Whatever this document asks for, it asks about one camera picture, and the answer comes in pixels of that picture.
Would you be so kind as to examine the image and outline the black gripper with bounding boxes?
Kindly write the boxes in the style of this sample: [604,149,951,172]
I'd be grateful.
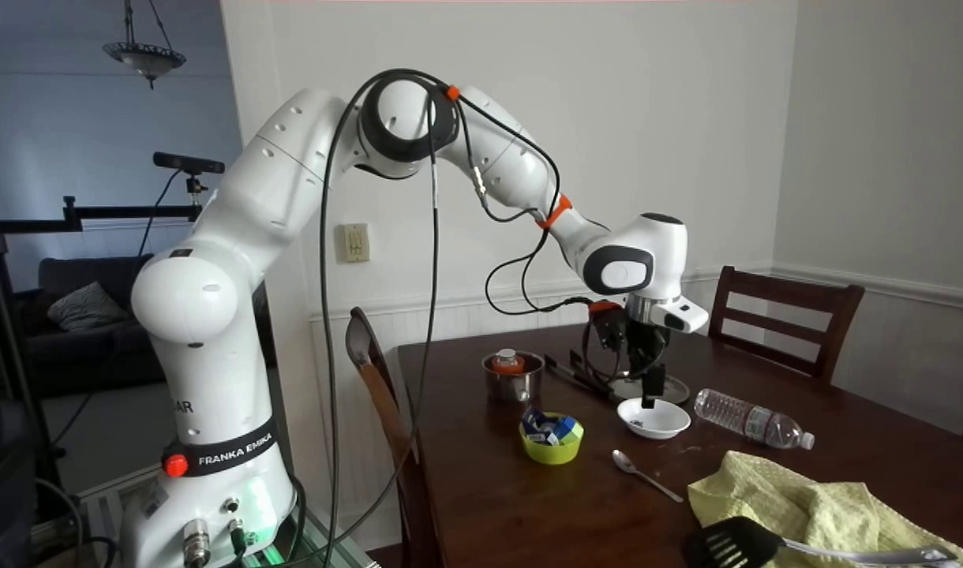
[604,310,675,416]

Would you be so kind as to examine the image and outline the robot base platform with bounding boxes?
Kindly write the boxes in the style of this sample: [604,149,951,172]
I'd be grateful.
[270,509,375,568]

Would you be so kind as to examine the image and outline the white bowl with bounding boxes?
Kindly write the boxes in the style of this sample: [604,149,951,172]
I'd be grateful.
[615,393,694,440]

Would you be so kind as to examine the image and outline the blue and silver keys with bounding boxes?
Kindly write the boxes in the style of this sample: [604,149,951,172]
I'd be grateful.
[526,411,579,440]

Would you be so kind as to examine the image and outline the yellow bowl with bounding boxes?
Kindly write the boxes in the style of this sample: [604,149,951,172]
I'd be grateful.
[515,411,587,471]

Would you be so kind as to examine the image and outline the glass pan lid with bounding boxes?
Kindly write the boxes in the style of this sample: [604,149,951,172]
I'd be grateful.
[605,363,694,407]

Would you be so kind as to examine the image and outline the black tongs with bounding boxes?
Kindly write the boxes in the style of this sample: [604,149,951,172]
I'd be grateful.
[544,348,618,407]

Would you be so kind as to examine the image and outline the metal spoon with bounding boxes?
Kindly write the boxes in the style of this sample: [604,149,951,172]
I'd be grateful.
[608,449,688,509]

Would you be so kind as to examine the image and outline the clear plastic water bottle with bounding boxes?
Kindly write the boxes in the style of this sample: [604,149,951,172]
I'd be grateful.
[693,384,819,455]

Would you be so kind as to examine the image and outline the metal cup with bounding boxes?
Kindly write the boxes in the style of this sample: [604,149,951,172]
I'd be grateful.
[480,348,550,407]

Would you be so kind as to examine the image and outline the orange item in cup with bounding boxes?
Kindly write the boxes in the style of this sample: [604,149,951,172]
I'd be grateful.
[490,348,526,382]

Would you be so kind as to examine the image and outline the dark wooden chair slatted back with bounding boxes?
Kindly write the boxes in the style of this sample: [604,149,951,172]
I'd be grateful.
[704,262,869,387]

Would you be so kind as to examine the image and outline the black slotted spatula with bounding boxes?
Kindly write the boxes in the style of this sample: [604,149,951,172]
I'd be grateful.
[685,514,963,568]

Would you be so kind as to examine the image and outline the yellow cloth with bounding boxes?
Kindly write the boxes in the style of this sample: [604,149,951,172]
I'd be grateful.
[685,449,963,568]

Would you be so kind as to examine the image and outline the dark wooden chair curved back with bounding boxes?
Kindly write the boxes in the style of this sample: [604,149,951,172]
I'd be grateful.
[342,302,436,568]

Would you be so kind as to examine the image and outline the dark sofa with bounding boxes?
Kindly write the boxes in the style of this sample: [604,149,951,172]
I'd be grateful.
[6,256,175,402]

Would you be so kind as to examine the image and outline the grey pillow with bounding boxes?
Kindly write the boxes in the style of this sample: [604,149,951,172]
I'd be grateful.
[43,277,132,334]

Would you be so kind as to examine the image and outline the hanging ceiling lamp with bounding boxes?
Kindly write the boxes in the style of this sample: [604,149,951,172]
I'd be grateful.
[100,0,191,90]

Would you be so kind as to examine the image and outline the black boom stand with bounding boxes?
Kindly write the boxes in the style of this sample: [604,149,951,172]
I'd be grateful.
[0,144,204,568]

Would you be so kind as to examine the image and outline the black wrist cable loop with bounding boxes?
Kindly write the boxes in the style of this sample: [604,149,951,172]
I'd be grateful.
[467,90,618,322]

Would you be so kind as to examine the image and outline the beige wall switch plate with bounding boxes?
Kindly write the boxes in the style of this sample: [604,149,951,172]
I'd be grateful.
[334,222,372,266]

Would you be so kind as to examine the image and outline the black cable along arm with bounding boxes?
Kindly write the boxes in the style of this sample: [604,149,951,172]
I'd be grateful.
[313,67,447,564]

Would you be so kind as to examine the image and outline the black camera on stand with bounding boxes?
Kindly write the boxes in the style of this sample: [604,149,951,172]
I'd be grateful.
[149,149,232,179]

